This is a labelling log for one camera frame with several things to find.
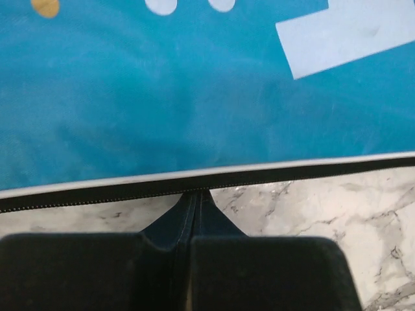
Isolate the blue racket bag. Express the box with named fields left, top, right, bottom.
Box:
left=1, top=1, right=414, bottom=213

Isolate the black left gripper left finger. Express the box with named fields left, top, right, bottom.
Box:
left=1, top=194, right=198, bottom=310

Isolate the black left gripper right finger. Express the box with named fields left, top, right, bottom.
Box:
left=191, top=190, right=362, bottom=310

